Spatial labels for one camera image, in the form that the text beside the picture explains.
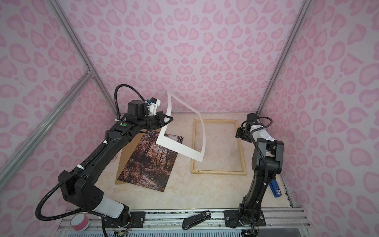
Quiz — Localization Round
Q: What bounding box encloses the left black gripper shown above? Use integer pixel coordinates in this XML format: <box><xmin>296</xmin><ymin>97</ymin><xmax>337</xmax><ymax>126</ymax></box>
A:
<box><xmin>138</xmin><ymin>112</ymin><xmax>173</xmax><ymax>131</ymax></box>

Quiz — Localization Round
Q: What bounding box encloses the autumn forest photo print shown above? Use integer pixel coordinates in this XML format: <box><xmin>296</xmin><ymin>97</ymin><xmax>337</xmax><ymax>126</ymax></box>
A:
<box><xmin>118</xmin><ymin>131</ymin><xmax>178</xmax><ymax>192</ymax></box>

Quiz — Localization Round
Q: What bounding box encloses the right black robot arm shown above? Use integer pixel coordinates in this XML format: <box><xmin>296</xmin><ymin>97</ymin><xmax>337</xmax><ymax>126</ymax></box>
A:
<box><xmin>235</xmin><ymin>113</ymin><xmax>284</xmax><ymax>227</ymax></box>

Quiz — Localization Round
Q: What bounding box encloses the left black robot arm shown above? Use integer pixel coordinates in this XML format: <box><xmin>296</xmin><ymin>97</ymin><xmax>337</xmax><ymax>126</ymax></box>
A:
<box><xmin>58</xmin><ymin>98</ymin><xmax>173</xmax><ymax>227</ymax></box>

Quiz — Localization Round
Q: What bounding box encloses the blue stapler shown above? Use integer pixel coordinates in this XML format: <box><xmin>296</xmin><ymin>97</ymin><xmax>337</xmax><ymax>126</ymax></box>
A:
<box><xmin>269</xmin><ymin>179</ymin><xmax>282</xmax><ymax>198</ymax></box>

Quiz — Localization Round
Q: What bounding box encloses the black stapler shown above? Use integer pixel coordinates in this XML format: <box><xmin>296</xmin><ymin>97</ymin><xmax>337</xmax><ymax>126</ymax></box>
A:
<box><xmin>182</xmin><ymin>210</ymin><xmax>212</xmax><ymax>230</ymax></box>

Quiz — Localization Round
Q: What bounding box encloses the pink white tape roll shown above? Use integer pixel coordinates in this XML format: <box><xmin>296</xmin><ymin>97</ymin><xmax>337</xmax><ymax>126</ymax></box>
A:
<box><xmin>70</xmin><ymin>213</ymin><xmax>90</xmax><ymax>231</ymax></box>

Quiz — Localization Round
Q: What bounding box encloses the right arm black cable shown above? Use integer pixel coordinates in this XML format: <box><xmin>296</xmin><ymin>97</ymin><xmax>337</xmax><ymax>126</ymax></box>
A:
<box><xmin>242</xmin><ymin>116</ymin><xmax>273</xmax><ymax>190</ymax></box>

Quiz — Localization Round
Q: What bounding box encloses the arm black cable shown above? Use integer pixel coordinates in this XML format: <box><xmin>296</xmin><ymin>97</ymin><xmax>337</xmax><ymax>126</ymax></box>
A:
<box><xmin>35</xmin><ymin>84</ymin><xmax>146</xmax><ymax>222</ymax></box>
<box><xmin>242</xmin><ymin>116</ymin><xmax>273</xmax><ymax>190</ymax></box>

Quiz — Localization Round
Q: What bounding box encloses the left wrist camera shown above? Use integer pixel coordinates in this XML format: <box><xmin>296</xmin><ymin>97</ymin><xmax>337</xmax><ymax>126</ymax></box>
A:
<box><xmin>146</xmin><ymin>97</ymin><xmax>161</xmax><ymax>116</ymax></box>

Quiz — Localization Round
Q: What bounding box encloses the brown frame backing board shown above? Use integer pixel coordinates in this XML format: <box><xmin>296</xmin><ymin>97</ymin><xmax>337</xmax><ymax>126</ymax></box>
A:
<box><xmin>114</xmin><ymin>133</ymin><xmax>145</xmax><ymax>185</ymax></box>

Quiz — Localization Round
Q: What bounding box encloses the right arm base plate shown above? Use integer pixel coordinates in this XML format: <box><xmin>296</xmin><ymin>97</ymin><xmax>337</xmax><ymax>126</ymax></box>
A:
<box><xmin>224</xmin><ymin>209</ymin><xmax>266</xmax><ymax>229</ymax></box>

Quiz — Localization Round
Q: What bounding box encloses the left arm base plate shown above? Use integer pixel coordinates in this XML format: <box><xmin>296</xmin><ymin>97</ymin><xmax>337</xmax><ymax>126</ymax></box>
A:
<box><xmin>102</xmin><ymin>211</ymin><xmax>146</xmax><ymax>229</ymax></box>

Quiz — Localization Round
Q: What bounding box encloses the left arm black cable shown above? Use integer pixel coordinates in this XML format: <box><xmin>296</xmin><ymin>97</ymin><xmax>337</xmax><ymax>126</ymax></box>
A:
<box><xmin>35</xmin><ymin>84</ymin><xmax>146</xmax><ymax>222</ymax></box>

